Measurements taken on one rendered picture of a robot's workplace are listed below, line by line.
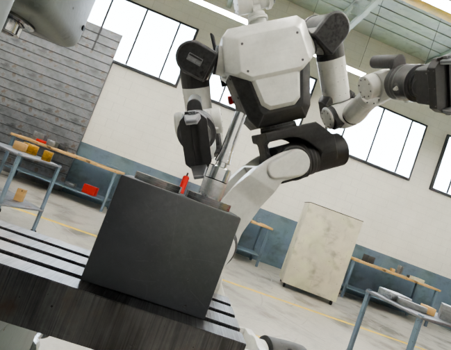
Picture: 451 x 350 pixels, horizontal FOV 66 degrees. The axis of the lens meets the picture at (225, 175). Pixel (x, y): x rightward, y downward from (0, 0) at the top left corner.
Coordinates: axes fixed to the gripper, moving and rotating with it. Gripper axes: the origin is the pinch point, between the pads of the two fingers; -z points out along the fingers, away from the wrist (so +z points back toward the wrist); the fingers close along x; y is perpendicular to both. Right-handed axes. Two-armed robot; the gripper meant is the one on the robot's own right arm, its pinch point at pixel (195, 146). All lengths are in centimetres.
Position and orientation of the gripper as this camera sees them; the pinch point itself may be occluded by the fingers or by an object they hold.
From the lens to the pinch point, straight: 68.0
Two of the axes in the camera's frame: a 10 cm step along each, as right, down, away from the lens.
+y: 9.9, -1.1, 0.2
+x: -1.0, -9.3, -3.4
